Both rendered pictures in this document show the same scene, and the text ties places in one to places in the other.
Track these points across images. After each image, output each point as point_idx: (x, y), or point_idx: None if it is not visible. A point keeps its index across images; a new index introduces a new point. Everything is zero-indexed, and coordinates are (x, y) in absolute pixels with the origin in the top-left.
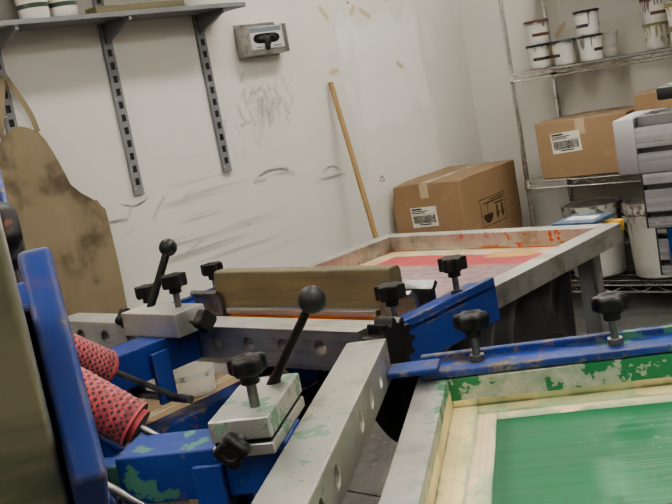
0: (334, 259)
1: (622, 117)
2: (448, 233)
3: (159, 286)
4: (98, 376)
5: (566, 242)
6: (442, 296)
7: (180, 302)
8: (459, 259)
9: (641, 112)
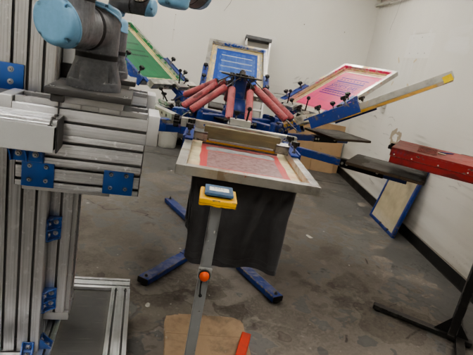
0: (300, 171)
1: (154, 93)
2: (272, 177)
3: (246, 117)
4: (197, 102)
5: (186, 155)
6: (192, 134)
7: (235, 117)
8: (186, 122)
9: (150, 94)
